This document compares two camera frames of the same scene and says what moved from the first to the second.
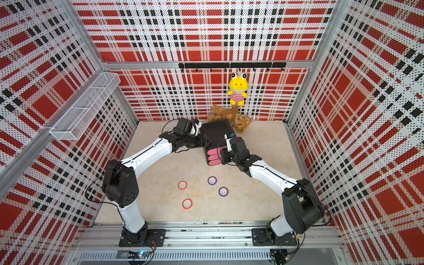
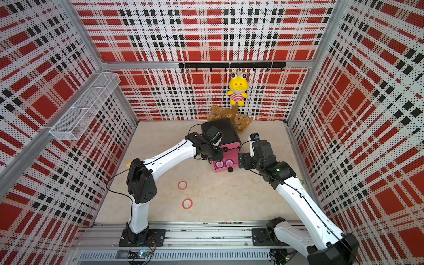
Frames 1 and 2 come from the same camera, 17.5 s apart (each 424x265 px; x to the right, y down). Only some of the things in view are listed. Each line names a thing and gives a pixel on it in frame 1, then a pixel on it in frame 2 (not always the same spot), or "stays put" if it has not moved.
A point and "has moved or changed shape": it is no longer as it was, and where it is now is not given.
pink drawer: (217, 150) has moved or changed shape
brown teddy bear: (240, 122) stays put
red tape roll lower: (187, 203) stays put
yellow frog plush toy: (238, 86) stays put
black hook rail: (233, 65) stays put
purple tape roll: (212, 180) to (220, 164)
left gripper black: (202, 142) to (219, 157)
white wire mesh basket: (73, 124) stays put
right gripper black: (224, 153) to (248, 158)
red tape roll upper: (184, 189) stays put
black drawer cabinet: (215, 131) stays put
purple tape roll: (223, 191) has moved or changed shape
